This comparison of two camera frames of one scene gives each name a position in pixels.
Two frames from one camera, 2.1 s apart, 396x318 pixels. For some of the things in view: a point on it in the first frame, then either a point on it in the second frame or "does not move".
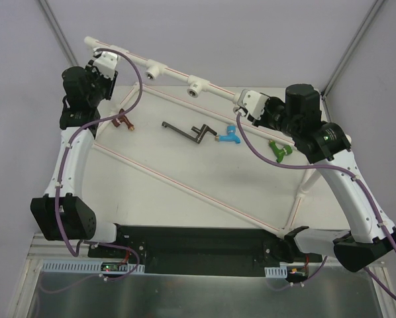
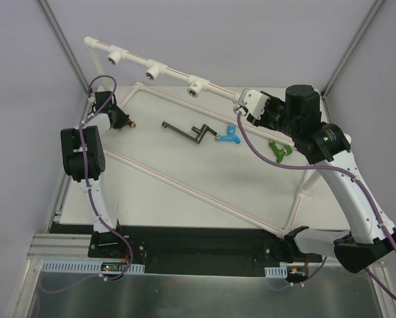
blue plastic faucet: x=230 y=137 does not move
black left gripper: x=110 y=85 -> x=120 y=118
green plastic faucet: x=279 y=153 does not move
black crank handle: x=202 y=132 does not move
